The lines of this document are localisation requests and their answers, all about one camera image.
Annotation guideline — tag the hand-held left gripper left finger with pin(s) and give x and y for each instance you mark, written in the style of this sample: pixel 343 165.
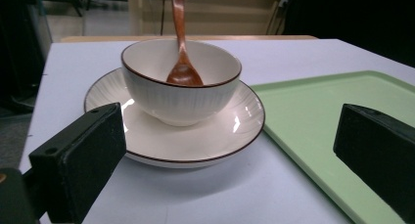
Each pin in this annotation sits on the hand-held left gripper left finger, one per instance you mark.
pixel 81 158

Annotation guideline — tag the light green tray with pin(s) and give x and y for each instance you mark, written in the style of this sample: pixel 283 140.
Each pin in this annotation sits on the light green tray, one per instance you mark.
pixel 313 113

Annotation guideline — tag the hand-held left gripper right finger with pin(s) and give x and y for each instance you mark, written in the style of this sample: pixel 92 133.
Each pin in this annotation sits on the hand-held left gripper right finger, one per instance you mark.
pixel 378 145

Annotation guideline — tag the white plate with brown rim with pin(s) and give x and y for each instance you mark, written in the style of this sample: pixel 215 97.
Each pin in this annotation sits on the white plate with brown rim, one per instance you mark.
pixel 195 142

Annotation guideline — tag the brown wooden spoon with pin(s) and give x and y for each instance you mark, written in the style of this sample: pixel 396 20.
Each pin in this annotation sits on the brown wooden spoon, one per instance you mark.
pixel 182 70

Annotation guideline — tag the white bowl with brown rim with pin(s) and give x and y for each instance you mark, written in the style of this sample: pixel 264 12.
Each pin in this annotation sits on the white bowl with brown rim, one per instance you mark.
pixel 179 98

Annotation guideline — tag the beige wooden cabinet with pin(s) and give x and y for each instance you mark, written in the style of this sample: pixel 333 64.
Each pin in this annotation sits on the beige wooden cabinet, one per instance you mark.
pixel 212 15

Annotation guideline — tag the black metal stand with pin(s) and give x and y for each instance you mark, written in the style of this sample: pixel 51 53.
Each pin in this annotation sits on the black metal stand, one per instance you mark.
pixel 76 0

